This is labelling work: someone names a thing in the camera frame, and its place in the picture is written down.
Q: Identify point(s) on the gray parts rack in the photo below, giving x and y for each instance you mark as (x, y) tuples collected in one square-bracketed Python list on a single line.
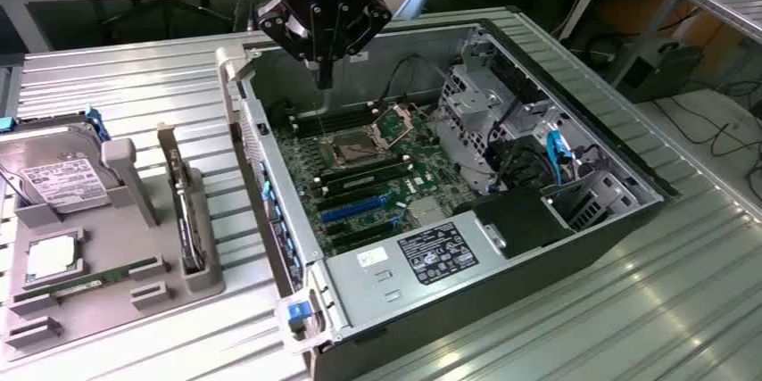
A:
[(107, 309)]

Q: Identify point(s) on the black box on floor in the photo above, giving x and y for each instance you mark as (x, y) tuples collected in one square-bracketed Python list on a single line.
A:
[(660, 68)]

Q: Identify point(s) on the hard disk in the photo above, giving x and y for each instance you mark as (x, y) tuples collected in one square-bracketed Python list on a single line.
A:
[(53, 167)]

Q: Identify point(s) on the blue slot clip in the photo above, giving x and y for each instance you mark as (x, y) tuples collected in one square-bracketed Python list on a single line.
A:
[(265, 186), (289, 243), (295, 261), (275, 212)]

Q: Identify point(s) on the metal socket cover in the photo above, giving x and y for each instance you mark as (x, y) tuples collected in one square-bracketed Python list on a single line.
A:
[(392, 121)]

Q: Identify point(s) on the silver power supply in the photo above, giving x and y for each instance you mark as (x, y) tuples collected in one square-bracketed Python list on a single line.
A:
[(416, 265)]

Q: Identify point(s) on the blue disk carrier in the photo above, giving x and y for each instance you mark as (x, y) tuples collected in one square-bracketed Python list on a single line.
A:
[(97, 124)]

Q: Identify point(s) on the open PC case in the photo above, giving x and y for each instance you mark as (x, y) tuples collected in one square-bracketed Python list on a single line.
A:
[(595, 238)]

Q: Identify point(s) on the thin locking lever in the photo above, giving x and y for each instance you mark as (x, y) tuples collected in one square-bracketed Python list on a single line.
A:
[(321, 115)]

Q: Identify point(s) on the blue case latch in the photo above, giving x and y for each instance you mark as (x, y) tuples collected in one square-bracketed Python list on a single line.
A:
[(296, 313)]

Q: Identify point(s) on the PCIe expansion slot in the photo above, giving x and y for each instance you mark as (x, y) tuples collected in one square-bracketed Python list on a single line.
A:
[(351, 215), (356, 229), (363, 242), (348, 203)]

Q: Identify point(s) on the GPU graphics card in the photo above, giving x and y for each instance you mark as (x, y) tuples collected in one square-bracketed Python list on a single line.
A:
[(184, 220)]

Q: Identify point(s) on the CPU socket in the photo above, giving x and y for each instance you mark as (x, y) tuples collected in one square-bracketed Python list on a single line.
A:
[(351, 149)]

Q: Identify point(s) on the loose RAM stick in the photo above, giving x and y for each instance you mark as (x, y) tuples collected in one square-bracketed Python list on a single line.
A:
[(77, 285)]

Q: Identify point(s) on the installed RAM stick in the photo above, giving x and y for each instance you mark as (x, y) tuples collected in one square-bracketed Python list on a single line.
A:
[(366, 177)]

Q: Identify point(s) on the metal disk bay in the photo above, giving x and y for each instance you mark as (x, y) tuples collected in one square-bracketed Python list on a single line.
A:
[(476, 104)]

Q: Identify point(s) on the green motherboard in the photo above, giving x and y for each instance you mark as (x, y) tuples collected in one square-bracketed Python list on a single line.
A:
[(416, 184)]

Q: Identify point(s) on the empty RAM slot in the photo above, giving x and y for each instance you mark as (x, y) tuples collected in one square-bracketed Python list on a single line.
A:
[(356, 167)]

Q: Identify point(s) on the CPU chip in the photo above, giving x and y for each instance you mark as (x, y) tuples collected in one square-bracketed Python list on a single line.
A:
[(52, 256)]

